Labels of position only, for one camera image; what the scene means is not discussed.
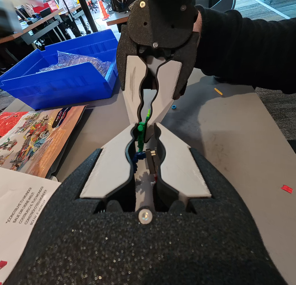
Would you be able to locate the long wooden workbench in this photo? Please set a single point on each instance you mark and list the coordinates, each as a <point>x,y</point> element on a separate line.
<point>34,25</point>

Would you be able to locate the red yellow toy assembly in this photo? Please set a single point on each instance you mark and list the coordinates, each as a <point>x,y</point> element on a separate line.
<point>151,162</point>

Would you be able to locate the short orange toy rod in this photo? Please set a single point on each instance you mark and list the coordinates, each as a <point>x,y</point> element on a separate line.
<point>218,91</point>

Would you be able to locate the toy instruction booklet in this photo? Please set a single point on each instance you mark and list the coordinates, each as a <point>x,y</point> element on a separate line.
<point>18,208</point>

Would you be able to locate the crinkled clear plastic bag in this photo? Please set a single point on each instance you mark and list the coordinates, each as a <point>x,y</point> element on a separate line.
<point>76,60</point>

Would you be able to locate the black metal pole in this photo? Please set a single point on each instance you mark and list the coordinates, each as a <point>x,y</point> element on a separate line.
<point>85,9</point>

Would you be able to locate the wooden side table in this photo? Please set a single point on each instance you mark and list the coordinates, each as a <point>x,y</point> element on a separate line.
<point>116,20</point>

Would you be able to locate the person's right hand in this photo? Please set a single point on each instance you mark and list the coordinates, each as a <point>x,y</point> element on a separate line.
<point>197,21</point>

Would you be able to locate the short green toy rod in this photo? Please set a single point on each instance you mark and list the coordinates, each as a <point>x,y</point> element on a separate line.
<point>140,127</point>

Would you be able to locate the orange traffic cone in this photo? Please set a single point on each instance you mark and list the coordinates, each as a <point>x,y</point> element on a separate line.
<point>103,7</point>

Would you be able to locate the blue toy connector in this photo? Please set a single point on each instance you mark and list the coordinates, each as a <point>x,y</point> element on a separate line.
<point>138,156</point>

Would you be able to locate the small red toy clip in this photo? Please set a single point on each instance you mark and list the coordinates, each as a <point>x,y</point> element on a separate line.
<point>286,189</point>

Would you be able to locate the blue plastic bin with tag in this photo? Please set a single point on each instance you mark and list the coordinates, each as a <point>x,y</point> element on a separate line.
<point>57,88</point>

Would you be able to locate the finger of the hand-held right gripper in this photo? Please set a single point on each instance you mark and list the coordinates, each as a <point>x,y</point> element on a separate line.
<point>168,81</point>
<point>133,81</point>

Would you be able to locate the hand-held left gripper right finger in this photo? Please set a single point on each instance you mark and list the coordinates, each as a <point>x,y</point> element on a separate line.
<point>182,171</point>

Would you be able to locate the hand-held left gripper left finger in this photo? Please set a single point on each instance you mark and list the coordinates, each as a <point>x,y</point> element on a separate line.
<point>108,171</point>

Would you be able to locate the green toy connector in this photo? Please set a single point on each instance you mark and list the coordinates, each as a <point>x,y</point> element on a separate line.
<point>141,139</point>

